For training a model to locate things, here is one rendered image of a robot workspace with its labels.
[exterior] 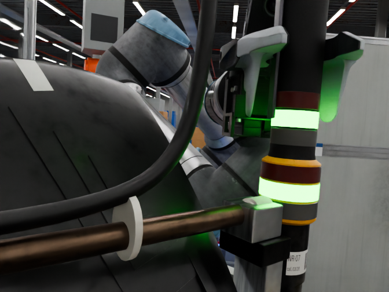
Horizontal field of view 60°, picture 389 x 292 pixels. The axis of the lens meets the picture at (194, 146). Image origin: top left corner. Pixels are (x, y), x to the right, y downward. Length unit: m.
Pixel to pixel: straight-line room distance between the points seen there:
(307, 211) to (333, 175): 2.06
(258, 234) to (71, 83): 0.18
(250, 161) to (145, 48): 0.36
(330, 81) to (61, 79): 0.21
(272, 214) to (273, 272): 0.04
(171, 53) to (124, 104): 0.46
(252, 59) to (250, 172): 0.27
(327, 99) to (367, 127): 2.11
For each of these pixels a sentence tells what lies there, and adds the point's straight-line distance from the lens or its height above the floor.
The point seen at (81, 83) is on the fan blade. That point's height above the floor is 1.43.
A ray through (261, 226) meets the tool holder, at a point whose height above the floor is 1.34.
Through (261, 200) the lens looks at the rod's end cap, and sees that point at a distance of 0.23.
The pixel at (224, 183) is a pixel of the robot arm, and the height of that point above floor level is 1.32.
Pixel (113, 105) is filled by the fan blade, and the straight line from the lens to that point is 0.29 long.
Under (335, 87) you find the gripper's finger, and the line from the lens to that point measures 0.27.
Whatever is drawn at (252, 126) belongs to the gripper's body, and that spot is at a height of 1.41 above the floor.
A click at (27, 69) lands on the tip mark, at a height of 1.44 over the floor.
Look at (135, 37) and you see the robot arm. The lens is 0.74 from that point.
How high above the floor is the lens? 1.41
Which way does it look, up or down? 4 degrees down
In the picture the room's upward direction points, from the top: 4 degrees clockwise
